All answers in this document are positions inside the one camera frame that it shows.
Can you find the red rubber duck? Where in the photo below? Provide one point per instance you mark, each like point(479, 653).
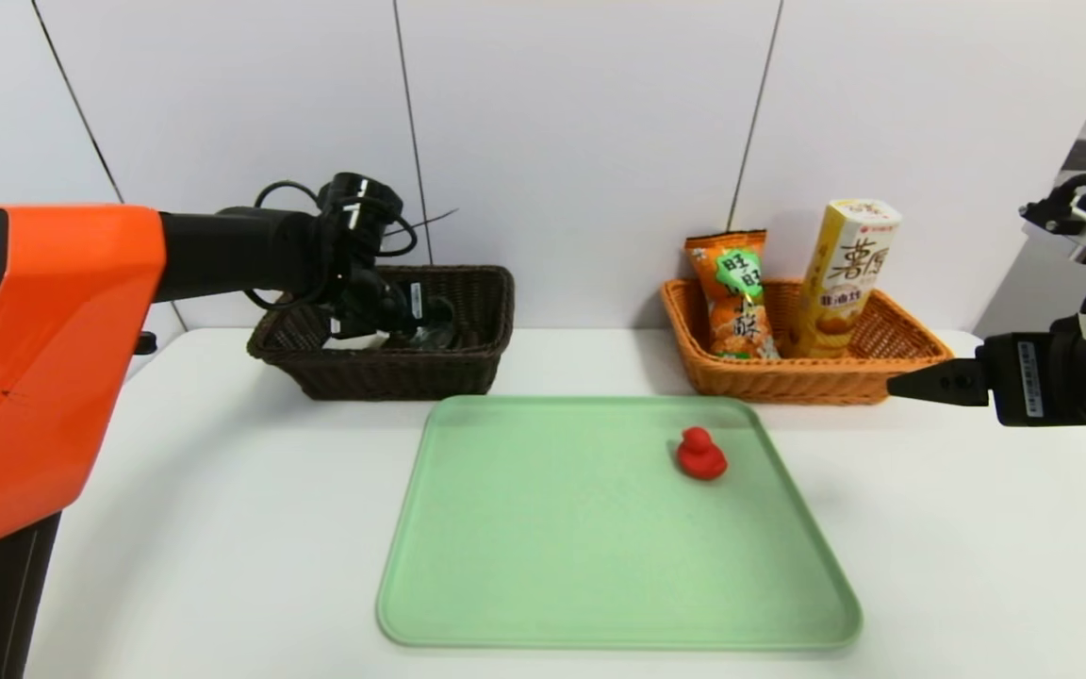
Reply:
point(699, 457)

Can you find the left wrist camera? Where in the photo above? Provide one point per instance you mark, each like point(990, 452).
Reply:
point(359, 207)

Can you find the orange wicker basket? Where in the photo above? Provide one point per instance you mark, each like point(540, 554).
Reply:
point(816, 382)

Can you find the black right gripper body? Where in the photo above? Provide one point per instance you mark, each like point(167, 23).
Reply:
point(1022, 379)

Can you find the dark brown wicker basket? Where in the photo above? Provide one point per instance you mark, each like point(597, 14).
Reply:
point(468, 358)

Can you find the clear glass jar black insert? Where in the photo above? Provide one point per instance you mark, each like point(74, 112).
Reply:
point(437, 335)

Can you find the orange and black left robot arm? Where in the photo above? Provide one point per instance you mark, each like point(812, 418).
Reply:
point(43, 377)

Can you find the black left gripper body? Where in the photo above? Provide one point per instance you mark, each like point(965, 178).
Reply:
point(415, 304)

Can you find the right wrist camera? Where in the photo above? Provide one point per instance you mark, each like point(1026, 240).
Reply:
point(1076, 231)

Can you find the yellow potato chip box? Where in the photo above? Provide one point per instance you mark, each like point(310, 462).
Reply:
point(845, 283)

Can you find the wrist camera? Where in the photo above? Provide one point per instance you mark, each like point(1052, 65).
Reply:
point(1076, 231)
point(359, 207)

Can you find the light green plastic tray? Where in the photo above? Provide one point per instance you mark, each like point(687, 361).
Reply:
point(552, 528)

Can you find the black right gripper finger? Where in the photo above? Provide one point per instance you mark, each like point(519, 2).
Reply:
point(939, 382)

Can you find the orange snack bag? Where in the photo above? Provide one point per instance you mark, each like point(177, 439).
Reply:
point(736, 292)

